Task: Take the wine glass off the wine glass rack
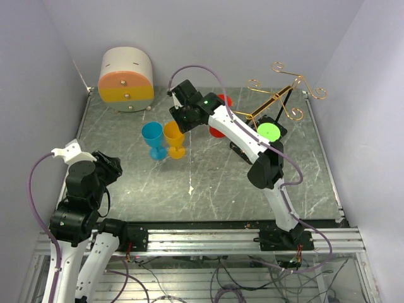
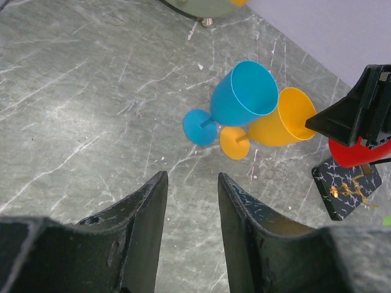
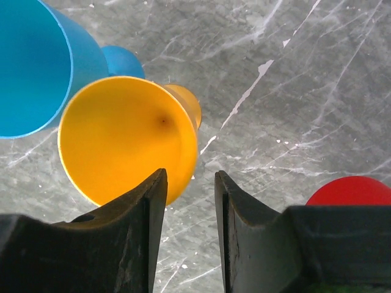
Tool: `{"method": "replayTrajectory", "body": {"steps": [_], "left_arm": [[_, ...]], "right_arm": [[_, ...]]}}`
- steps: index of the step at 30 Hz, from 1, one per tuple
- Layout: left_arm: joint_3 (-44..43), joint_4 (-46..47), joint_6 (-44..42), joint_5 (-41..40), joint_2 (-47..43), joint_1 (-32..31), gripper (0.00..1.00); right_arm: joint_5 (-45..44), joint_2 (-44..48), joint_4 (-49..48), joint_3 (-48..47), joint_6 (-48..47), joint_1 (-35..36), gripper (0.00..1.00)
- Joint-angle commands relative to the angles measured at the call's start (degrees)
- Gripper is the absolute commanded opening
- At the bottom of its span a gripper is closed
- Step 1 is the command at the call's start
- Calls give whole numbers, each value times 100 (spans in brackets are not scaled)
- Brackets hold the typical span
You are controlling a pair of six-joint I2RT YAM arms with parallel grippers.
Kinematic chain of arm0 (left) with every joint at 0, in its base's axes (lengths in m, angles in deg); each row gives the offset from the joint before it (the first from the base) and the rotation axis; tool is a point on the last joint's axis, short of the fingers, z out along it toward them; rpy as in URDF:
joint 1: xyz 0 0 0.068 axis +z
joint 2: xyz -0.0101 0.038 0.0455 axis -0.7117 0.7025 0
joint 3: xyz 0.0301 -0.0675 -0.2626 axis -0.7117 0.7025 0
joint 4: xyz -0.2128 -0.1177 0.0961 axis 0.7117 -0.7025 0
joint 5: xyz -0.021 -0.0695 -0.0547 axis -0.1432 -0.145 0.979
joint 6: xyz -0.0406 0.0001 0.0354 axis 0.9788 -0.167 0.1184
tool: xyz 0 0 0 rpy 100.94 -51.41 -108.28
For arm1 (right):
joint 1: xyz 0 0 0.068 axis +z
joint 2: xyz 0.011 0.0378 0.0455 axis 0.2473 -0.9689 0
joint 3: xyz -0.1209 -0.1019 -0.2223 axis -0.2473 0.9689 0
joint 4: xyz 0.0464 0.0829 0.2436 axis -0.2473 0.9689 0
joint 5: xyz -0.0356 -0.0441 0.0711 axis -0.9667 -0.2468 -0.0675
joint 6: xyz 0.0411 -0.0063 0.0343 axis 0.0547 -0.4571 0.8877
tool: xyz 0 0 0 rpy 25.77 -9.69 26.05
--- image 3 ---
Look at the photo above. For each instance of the red wine glass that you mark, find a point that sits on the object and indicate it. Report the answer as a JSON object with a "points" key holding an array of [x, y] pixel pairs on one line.
{"points": [[352, 190]]}

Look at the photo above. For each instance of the blue wine glass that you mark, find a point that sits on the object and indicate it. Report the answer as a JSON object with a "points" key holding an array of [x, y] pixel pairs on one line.
{"points": [[45, 59]]}

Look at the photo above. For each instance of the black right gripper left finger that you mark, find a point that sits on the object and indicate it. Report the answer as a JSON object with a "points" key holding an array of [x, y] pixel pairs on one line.
{"points": [[113, 248]]}

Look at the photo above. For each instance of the orange wine glass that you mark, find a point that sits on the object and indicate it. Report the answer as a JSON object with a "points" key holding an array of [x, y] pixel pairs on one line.
{"points": [[117, 131]]}

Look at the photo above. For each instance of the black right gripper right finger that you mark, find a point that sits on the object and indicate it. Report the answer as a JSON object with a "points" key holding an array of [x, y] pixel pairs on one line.
{"points": [[305, 248]]}

